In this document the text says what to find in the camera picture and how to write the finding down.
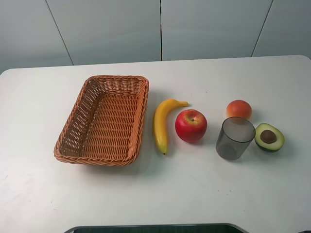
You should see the brown wicker basket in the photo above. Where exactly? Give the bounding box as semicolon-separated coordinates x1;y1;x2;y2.
53;75;149;166

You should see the yellow banana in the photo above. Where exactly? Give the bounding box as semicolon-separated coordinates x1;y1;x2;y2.
153;99;189;155

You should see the grey translucent cup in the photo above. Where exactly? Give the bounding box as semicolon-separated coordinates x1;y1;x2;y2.
216;116;256;161

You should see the dark monitor edge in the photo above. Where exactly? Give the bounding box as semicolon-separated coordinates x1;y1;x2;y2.
66;223;246;233

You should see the orange peach fruit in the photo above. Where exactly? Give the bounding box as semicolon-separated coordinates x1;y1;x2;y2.
226;100;252;120

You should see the red apple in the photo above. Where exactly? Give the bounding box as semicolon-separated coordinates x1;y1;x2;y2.
175;109;207;143

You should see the halved avocado with pit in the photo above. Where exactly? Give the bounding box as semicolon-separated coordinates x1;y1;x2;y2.
254;123;285;153

